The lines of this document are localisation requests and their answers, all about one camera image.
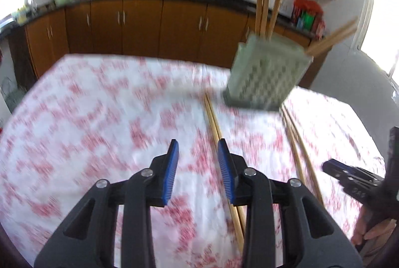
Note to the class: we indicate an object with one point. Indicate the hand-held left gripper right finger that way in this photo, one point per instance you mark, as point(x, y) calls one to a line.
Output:
point(226, 171)

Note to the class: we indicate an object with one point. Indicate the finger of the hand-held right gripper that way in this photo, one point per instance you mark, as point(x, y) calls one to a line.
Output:
point(336, 165)
point(394, 152)

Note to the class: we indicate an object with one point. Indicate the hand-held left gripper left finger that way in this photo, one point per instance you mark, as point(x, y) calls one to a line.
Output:
point(171, 171)

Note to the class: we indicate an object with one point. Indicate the bundle of wooden chopsticks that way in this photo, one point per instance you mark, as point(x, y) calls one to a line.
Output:
point(213, 124)

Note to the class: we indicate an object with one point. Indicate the green perforated utensil holder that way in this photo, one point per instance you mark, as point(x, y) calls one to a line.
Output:
point(265, 74)

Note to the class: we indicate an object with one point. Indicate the person's right hand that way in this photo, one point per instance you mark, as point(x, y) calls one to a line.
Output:
point(358, 227)

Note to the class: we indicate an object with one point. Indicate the red floral tablecloth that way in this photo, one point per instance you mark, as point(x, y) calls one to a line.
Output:
point(93, 130)

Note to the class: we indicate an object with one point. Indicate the large barred window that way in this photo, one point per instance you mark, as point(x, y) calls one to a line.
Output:
point(383, 21)

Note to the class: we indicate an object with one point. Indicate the wooden base cabinets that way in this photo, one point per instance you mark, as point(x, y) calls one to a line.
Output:
point(140, 27)

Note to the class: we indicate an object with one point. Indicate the yellow bottle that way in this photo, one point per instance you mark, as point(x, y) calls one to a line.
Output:
point(20, 17)

